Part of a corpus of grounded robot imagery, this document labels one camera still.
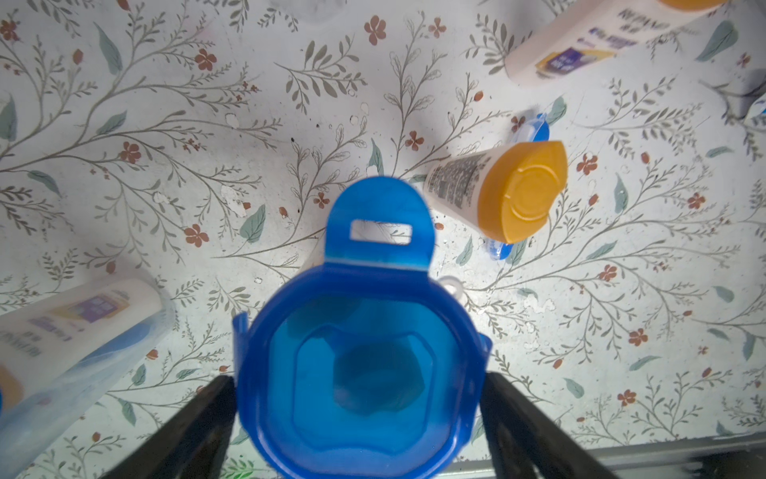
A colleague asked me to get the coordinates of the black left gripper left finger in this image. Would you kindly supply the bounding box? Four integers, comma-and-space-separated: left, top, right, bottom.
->
104, 375, 237, 479

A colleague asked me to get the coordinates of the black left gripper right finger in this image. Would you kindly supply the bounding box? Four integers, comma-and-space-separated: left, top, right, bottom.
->
480, 372, 616, 478

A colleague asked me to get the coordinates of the clear plastic kit container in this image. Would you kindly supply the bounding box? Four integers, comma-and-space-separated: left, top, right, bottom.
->
1, 275, 175, 478

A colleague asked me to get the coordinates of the clear plastic cup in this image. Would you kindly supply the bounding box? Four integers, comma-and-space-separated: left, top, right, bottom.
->
437, 277, 464, 301
268, 0, 348, 25

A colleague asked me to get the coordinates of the yellow cap bottle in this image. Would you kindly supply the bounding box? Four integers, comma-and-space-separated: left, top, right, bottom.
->
423, 141, 568, 245
505, 0, 722, 87

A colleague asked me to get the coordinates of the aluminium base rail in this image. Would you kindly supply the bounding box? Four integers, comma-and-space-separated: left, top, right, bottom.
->
439, 432, 765, 478

